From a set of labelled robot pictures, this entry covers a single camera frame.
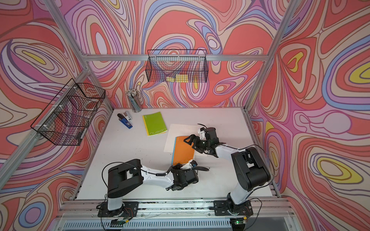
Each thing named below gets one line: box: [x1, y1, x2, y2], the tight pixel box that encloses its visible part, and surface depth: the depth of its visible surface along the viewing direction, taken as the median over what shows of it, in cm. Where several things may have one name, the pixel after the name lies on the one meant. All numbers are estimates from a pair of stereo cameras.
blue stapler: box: [117, 113, 133, 129], surface depth 110 cm
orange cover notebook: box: [171, 135, 196, 166], surface depth 95 cm
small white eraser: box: [125, 110, 132, 121], surface depth 113 cm
